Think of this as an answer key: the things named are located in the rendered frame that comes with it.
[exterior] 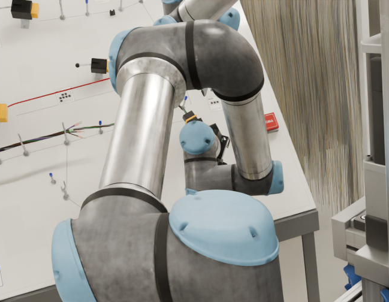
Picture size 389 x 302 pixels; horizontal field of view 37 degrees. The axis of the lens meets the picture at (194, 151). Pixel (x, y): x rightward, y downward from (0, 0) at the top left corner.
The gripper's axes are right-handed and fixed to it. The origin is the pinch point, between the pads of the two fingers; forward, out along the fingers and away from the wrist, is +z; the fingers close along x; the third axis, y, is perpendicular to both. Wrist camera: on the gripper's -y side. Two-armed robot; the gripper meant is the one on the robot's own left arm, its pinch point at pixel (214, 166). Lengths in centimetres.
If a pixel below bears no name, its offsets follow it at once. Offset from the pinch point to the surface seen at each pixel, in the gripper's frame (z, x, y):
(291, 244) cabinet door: 20.6, -25.7, -13.7
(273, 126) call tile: 11.3, -11.1, 17.7
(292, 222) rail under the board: 12.2, -24.5, -7.5
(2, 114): -19, 56, -5
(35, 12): -10, 62, 27
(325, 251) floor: 158, -41, -11
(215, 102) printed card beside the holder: 10.6, 7.7, 19.8
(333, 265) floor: 146, -47, -17
